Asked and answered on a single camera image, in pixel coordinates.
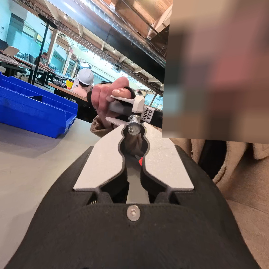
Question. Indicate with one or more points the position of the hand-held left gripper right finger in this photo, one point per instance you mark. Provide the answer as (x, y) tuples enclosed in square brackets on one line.
[(166, 168)]

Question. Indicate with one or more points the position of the steel hex bolt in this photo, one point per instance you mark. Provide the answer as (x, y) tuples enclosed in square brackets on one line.
[(133, 129)]

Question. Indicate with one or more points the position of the white hard hat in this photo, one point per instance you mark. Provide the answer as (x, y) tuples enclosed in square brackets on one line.
[(86, 76)]

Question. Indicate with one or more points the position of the yellow box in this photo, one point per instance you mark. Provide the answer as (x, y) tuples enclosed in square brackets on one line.
[(69, 84)]

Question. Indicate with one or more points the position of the blue plastic bin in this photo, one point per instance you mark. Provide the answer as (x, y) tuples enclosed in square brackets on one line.
[(31, 117)]

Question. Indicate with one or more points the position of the person's right hand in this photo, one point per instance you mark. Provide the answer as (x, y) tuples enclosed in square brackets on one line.
[(100, 98)]

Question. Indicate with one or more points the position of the person's tan sweater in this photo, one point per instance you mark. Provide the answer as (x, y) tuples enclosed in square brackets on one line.
[(241, 189)]

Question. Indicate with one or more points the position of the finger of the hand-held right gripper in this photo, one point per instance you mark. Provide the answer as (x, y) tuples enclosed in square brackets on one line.
[(138, 105)]

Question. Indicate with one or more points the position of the wooden office desk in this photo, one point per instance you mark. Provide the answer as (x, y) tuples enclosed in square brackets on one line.
[(12, 60)]

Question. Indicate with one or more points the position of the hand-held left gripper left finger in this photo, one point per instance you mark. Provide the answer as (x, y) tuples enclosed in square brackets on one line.
[(100, 164)]

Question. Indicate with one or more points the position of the wooden table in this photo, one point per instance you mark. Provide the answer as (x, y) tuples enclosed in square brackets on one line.
[(63, 88)]

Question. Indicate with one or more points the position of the pink mannequin bust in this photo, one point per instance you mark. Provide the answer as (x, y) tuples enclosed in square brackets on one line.
[(81, 90)]

